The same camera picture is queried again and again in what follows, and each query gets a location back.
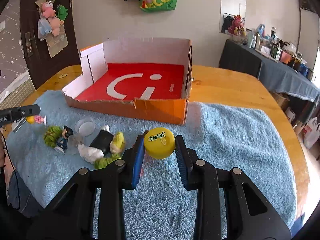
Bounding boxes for blue-clothed cluttered side table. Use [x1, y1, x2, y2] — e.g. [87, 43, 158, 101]
[219, 30, 319, 102]

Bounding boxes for black-haired boy figurine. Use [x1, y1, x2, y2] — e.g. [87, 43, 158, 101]
[54, 126, 74, 154]

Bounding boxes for light blue fluffy towel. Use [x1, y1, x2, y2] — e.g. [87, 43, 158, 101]
[7, 90, 297, 239]

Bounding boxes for pink yellow small figurine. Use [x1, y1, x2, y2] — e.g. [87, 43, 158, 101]
[26, 115, 47, 126]

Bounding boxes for orange cardboard box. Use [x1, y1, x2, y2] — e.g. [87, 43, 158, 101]
[62, 37, 193, 125]

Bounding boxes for yellow round lidded jar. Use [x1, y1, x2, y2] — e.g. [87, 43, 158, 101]
[144, 127, 175, 159]

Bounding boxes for pink plush pig toys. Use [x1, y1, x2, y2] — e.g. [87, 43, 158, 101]
[38, 2, 64, 37]

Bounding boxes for green leafy vegetable toy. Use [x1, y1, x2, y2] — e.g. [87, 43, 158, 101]
[94, 154, 121, 170]

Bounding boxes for red Miniso paper bag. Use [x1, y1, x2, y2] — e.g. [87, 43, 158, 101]
[76, 63, 184, 101]

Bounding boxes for dark brown door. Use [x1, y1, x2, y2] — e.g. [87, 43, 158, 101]
[20, 0, 80, 88]

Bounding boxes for pink rabbit plush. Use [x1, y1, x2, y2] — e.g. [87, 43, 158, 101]
[227, 15, 246, 36]

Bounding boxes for clear round plastic lid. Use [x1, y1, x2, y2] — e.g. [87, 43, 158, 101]
[75, 117, 95, 137]

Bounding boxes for yellow green cabbage toy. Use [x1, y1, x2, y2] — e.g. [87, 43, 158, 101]
[110, 131, 126, 154]

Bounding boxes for green lettuce toy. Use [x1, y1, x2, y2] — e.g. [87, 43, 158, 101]
[43, 126, 62, 148]

